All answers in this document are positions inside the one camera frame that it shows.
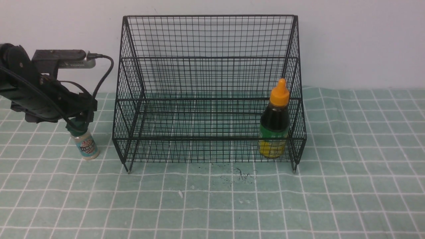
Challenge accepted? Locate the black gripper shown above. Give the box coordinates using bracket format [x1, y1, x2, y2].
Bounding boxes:
[0, 43, 97, 123]

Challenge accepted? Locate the green cap spice jar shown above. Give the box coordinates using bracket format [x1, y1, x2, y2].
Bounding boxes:
[66, 118, 100, 160]

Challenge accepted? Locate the orange cap sauce bottle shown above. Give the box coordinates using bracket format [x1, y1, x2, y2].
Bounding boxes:
[258, 78, 291, 158]

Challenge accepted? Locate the green checkered tablecloth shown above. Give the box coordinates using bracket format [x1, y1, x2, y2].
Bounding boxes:
[1, 87, 424, 239]

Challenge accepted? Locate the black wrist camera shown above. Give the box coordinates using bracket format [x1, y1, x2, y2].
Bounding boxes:
[32, 49, 96, 69]

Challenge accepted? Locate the black camera cable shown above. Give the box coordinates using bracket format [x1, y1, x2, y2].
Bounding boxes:
[87, 53, 114, 125]

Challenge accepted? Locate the black wire mesh rack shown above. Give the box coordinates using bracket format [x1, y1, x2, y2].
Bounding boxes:
[112, 15, 307, 173]

